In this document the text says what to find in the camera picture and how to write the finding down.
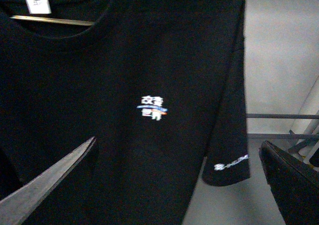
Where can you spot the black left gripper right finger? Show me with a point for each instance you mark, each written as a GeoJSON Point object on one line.
{"type": "Point", "coordinates": [294, 185]}

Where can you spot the black t-shirt with logo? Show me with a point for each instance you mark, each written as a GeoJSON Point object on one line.
{"type": "Point", "coordinates": [158, 83]}

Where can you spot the wooden clothes hanger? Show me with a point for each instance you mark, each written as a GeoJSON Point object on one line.
{"type": "Point", "coordinates": [53, 20]}

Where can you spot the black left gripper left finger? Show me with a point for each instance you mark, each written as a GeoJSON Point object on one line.
{"type": "Point", "coordinates": [37, 185]}

